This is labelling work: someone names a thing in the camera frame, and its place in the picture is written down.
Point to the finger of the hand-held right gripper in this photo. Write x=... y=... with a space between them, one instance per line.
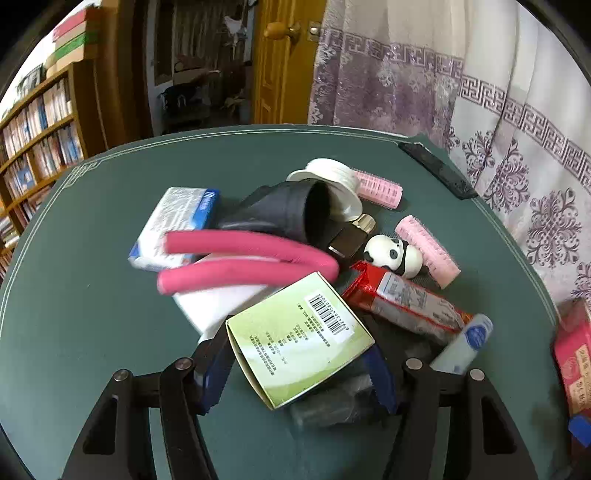
x=581 y=429

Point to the wooden bookshelf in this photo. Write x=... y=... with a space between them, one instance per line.
x=83 y=106

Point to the panda figurine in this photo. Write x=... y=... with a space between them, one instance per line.
x=388 y=251

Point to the blue white tissue pack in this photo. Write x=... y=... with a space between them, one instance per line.
x=175 y=212

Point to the pink foam curler rod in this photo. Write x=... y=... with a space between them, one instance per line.
x=258 y=242

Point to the green desktop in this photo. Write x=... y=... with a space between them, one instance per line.
x=92 y=323

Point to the pink hair roller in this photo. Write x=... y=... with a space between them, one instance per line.
x=378 y=187
x=427 y=244

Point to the dark wooden door frame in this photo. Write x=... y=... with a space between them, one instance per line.
x=120 y=69

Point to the black chair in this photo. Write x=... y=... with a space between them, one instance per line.
x=182 y=101

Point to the white plastic spool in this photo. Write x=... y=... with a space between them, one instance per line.
x=332 y=170

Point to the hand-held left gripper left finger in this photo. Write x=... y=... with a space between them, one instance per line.
x=212 y=374

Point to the black smartphone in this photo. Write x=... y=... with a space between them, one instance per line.
x=438 y=168

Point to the white blue tube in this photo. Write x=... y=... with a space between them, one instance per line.
x=466 y=341

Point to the red grey packet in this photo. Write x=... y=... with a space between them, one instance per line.
x=406 y=295

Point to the green white carton box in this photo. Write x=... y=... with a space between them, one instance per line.
x=295 y=341

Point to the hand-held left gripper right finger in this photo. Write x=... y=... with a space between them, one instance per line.
x=381 y=378

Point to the red white cardboard box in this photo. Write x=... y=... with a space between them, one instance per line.
x=76 y=23

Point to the yellow wooden door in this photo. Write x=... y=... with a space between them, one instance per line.
x=277 y=83

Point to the black cone-shaped nozzle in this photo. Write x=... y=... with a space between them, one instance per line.
x=286 y=203

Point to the brass door knob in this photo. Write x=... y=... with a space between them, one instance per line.
x=279 y=31

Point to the white purple patterned curtain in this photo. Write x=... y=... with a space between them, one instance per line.
x=508 y=69

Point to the green white cardboard box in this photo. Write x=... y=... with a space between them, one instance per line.
x=71 y=48

